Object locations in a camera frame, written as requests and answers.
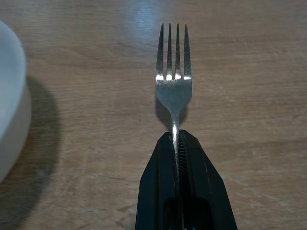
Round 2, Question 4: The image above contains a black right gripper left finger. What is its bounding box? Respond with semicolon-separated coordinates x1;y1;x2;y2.
134;131;179;230

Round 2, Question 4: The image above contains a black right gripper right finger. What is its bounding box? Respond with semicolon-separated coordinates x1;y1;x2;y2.
178;129;238;230

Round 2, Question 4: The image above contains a silver metal fork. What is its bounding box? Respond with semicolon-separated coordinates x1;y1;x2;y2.
155;23;193;230

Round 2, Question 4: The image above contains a white ceramic plate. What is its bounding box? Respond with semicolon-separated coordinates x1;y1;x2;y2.
0;21;32;184

